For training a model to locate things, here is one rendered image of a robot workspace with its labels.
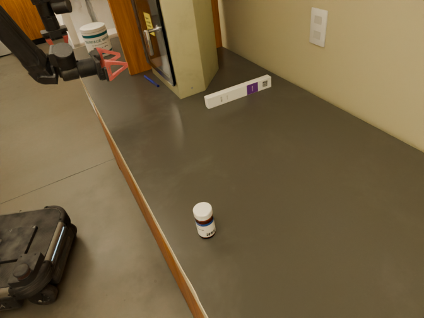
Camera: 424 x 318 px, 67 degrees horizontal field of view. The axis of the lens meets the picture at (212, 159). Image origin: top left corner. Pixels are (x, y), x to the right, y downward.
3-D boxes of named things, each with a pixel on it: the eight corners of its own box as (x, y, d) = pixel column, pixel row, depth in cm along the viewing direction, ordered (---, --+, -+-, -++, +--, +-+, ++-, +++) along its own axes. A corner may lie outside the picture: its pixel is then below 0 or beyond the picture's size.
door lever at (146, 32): (164, 52, 116) (161, 50, 117) (158, 25, 110) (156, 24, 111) (150, 57, 114) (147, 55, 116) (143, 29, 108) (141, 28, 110)
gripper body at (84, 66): (94, 50, 108) (71, 54, 106) (101, 60, 101) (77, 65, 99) (99, 68, 112) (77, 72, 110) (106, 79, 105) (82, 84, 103)
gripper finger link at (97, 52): (116, 43, 112) (89, 48, 109) (122, 50, 107) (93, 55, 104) (120, 61, 117) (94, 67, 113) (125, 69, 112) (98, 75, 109)
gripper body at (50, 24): (69, 32, 132) (61, 13, 127) (43, 38, 129) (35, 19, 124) (66, 28, 136) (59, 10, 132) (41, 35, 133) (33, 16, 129)
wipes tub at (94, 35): (110, 47, 183) (101, 19, 173) (115, 53, 173) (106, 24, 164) (87, 53, 179) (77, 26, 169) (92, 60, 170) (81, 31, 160)
